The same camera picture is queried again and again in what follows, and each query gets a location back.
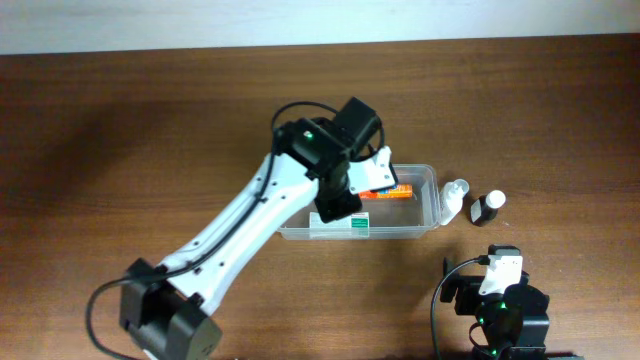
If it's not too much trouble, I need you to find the white spray bottle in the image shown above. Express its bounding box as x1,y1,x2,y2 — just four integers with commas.
439,179,469,226

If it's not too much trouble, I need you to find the dark bottle white cap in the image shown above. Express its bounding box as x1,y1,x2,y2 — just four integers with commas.
470,190,506,227

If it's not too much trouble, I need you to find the clear plastic container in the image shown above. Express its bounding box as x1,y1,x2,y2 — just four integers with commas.
278,164,440,240

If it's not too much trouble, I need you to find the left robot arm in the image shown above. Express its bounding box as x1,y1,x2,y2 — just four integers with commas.
119,98,397,360

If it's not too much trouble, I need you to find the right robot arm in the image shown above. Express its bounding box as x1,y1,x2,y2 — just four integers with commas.
430,255,583,360

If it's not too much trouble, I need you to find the orange Redoxon tube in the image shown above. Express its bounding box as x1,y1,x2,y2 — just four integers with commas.
359,184,413,200

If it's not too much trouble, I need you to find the white green Panadol box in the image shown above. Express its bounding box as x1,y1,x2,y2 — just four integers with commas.
309,212,370,240

